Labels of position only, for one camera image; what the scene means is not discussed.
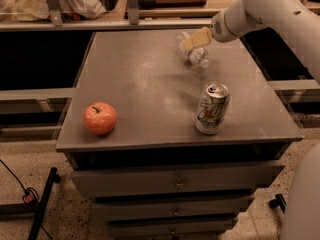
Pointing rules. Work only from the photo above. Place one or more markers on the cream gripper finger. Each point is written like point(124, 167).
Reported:
point(197, 39)

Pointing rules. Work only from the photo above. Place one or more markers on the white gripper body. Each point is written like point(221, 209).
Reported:
point(222, 29)

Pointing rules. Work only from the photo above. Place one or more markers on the clear plastic water bottle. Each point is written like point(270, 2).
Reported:
point(198, 57)

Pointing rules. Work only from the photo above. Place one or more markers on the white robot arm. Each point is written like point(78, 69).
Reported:
point(299, 28)

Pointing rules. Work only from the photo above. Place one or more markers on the silver 7up soda can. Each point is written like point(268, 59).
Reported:
point(212, 107)

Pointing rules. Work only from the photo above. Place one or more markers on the grey drawer cabinet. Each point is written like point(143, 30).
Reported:
point(155, 95)

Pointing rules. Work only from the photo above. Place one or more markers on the white cloth on shelf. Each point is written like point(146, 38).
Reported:
point(38, 10)

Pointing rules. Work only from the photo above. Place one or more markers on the red apple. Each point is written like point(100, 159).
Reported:
point(100, 118)

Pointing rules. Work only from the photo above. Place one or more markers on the top grey drawer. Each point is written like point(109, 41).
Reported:
point(176, 179)

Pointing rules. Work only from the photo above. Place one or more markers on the grey drawer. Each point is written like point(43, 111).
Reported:
point(171, 227)
point(176, 179)
point(172, 207)

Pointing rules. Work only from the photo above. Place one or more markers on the middle grey drawer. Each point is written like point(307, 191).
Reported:
point(172, 207)

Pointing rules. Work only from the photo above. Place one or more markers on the right black stand leg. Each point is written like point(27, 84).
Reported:
point(278, 201)

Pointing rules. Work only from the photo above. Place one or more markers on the black stand leg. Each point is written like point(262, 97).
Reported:
point(40, 208)
point(278, 201)

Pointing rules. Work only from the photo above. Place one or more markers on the bottom grey drawer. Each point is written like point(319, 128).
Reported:
point(171, 227)

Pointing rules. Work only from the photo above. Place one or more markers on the left black stand leg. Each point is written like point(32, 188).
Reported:
point(40, 208)

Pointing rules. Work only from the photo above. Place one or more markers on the middle metal bracket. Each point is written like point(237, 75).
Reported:
point(133, 11)

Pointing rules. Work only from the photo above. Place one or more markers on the metal bracket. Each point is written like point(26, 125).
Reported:
point(133, 11)
point(55, 12)

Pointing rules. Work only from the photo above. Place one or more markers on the left metal bracket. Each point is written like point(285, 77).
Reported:
point(55, 12)

